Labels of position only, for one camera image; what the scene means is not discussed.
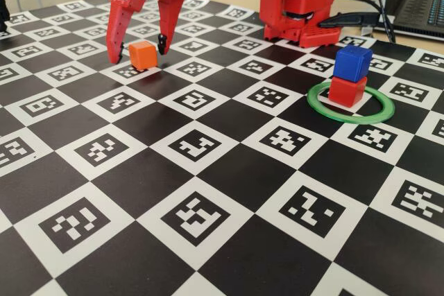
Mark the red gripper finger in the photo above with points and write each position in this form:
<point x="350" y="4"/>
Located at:
<point x="170" y="15"/>
<point x="116" y="32"/>

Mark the blue cube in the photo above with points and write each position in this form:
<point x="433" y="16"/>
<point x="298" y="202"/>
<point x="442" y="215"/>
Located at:
<point x="352" y="62"/>

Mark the red cube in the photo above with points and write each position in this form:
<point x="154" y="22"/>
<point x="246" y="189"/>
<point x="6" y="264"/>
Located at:
<point x="347" y="91"/>

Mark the orange cube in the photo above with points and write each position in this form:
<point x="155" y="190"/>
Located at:
<point x="143" y="54"/>

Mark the black stand foot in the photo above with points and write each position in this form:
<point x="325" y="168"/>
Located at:
<point x="3" y="11"/>

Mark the black white marker board mat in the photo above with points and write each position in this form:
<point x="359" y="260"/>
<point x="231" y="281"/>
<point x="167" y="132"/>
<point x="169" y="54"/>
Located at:
<point x="243" y="178"/>

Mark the black plug adapter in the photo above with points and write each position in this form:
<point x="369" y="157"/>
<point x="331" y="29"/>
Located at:
<point x="350" y="19"/>

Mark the dark laptop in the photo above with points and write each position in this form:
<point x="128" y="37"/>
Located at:
<point x="416" y="5"/>

